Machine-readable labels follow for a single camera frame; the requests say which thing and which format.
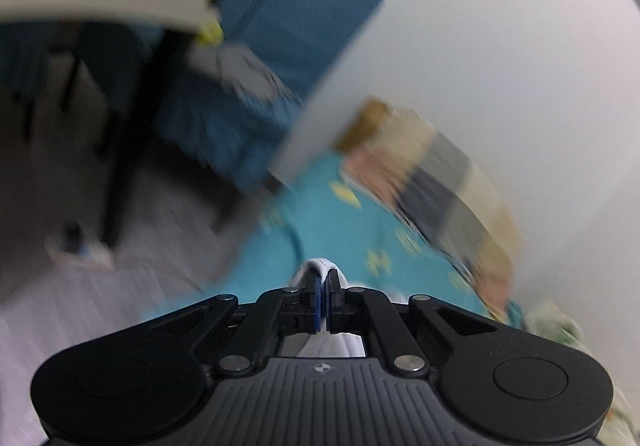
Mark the brown pillow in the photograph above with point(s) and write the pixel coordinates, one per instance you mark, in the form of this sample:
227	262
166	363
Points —
367	118

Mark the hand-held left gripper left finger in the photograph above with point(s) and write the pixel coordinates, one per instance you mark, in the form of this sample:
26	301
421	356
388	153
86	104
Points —
318	306

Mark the blue padded chair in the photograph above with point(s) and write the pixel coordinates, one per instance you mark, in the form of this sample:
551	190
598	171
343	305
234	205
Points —
300	26

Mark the teal printed bed sheet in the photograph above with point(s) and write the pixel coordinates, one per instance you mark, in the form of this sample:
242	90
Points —
325	226

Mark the grey cloth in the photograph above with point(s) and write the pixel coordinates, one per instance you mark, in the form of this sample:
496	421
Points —
240	71

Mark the checked pillow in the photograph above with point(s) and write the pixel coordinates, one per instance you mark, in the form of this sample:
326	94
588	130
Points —
440	186

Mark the pale green fleece blanket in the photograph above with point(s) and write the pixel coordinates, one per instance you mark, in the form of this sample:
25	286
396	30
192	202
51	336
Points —
555	326

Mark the green plush toy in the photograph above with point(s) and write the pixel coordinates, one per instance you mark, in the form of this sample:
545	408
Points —
210	32

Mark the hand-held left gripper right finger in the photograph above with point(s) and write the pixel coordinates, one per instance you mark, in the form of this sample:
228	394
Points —
332	306

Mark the white garment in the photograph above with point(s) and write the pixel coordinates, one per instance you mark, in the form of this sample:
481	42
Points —
320	264

